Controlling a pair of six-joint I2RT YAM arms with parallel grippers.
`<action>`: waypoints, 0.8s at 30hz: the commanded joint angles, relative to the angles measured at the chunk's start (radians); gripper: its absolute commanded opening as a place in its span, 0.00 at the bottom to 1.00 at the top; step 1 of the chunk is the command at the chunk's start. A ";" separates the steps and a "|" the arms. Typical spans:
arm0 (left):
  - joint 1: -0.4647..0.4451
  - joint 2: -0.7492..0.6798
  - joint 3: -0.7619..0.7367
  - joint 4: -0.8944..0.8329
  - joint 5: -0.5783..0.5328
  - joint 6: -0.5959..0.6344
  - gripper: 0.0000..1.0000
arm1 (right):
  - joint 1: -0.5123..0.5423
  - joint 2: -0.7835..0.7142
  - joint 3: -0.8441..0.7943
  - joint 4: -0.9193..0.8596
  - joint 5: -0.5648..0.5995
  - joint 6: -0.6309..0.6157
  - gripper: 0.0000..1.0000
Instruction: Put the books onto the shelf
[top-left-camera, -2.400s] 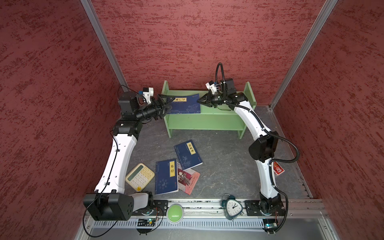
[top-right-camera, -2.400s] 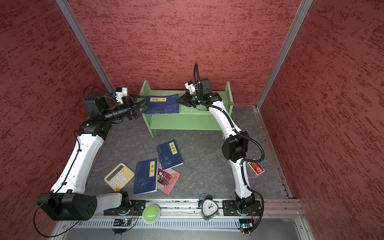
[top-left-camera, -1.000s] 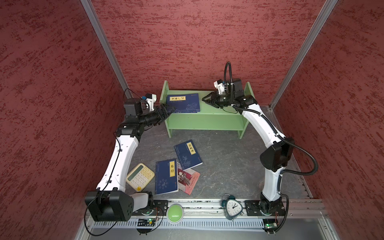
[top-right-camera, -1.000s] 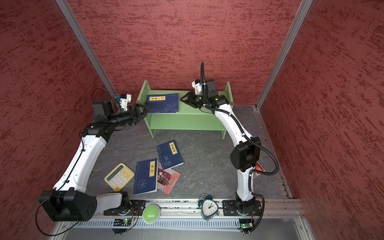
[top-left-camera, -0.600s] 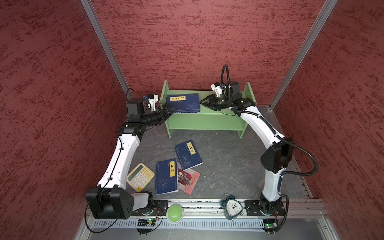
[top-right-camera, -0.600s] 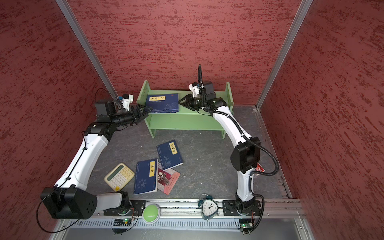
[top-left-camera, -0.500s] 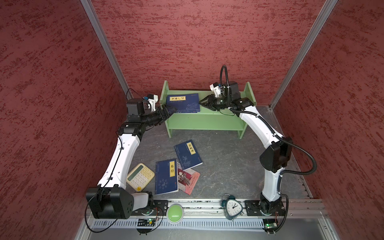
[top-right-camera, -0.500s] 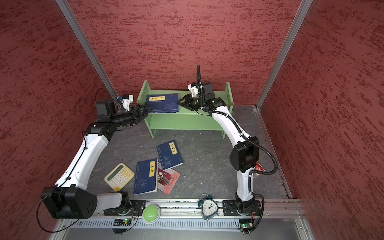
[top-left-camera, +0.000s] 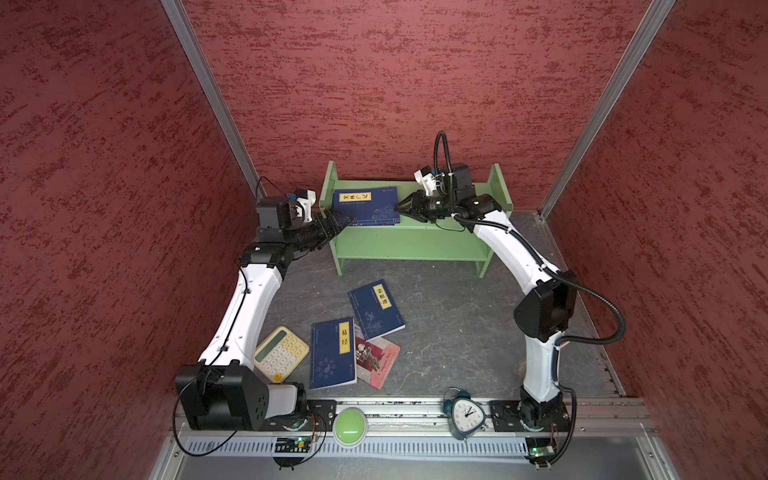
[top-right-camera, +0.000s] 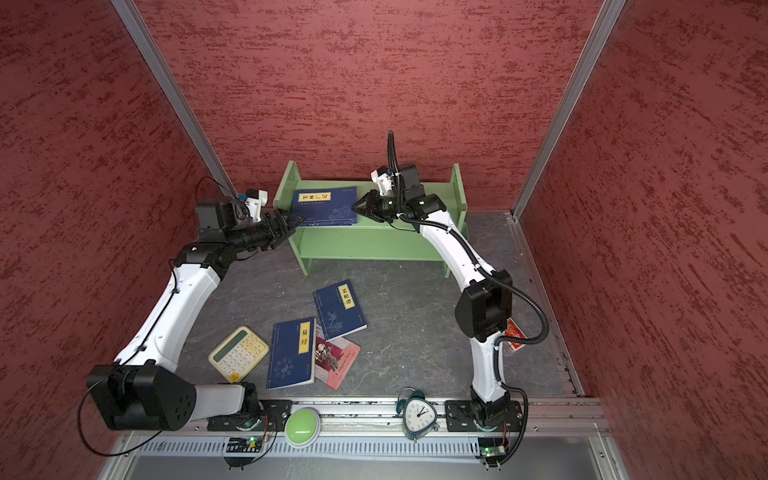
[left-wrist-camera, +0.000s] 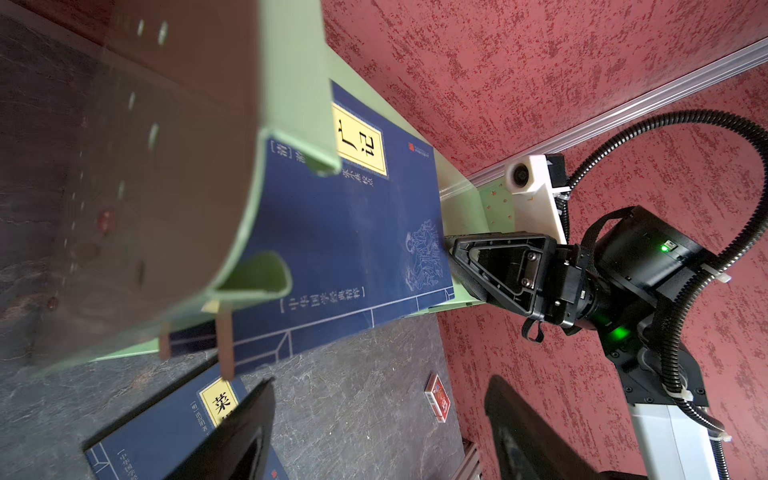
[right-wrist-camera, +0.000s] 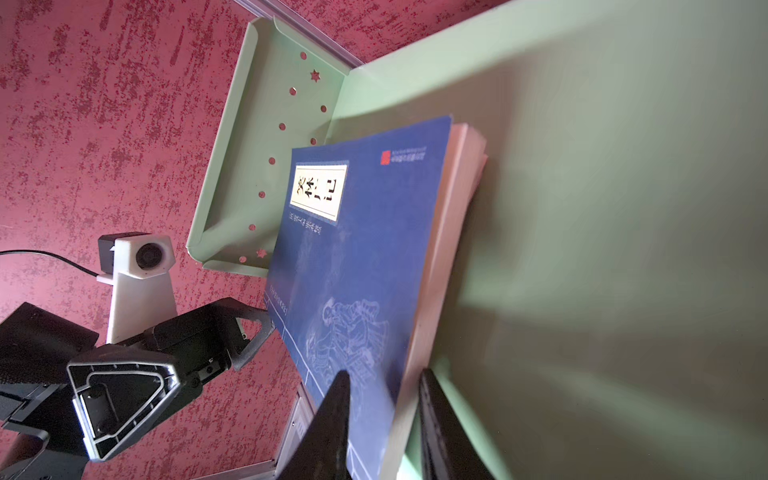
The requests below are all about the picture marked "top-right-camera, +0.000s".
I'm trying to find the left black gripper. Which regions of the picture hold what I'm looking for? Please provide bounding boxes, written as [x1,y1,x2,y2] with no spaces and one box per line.
[227,208,307,252]

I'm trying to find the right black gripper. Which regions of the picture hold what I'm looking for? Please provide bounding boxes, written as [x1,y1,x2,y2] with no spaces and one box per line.
[352,189,408,222]

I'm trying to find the blue book Xiaolin Guangji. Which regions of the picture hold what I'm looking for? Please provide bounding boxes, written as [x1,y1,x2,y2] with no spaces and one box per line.
[290,187,358,227]

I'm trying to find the blue book Yijing yellow label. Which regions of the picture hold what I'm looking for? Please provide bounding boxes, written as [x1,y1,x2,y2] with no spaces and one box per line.
[267,317,316,390]

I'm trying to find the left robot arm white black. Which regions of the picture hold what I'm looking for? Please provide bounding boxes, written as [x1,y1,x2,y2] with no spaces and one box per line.
[86,197,305,431]

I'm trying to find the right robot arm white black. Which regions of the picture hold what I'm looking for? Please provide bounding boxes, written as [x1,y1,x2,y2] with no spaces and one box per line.
[353,165,514,430]

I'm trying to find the red magazine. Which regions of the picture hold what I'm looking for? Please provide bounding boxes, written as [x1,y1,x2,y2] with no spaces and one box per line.
[314,325,361,390]

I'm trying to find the cream yellow calculator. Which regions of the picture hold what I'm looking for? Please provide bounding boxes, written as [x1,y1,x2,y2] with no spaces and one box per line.
[208,326,269,383]

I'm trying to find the green round push button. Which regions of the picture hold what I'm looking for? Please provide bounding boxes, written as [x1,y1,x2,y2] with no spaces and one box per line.
[284,408,322,449]

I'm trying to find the teal triangular alarm clock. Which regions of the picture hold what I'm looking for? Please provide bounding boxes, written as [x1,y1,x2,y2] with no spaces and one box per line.
[396,387,439,441]

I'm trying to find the left small circuit board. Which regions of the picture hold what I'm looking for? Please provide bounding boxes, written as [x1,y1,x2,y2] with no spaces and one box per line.
[223,437,263,469]

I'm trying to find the small circuit board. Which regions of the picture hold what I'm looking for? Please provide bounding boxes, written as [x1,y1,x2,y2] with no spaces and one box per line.
[223,437,263,469]
[476,437,509,469]

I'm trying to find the right small circuit board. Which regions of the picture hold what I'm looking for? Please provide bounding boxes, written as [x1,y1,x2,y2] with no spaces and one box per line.
[476,437,509,469]

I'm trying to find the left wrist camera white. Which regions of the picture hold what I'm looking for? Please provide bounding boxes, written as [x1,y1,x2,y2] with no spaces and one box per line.
[238,188,268,222]

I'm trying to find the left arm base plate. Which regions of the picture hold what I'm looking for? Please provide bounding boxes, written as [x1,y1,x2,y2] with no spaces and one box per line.
[207,399,293,433]

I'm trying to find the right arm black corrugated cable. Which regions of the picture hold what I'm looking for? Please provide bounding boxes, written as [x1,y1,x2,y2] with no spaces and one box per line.
[386,130,551,466]

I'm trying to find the aluminium front rail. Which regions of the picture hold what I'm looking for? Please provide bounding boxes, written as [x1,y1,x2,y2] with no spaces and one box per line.
[122,395,610,436]

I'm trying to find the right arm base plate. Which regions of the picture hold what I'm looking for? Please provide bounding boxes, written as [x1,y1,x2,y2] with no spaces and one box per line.
[444,398,523,432]

